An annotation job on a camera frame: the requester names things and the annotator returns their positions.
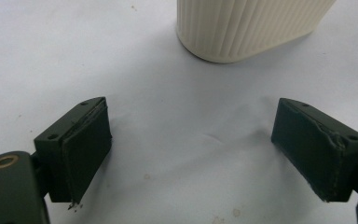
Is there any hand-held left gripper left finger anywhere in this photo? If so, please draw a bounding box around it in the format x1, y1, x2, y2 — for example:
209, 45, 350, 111
33, 96, 113, 205

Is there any cream pump bottle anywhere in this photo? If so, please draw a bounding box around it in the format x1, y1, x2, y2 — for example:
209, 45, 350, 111
175, 0, 338, 65

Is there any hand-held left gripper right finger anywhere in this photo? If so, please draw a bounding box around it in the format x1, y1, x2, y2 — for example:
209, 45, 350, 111
270, 97, 358, 203

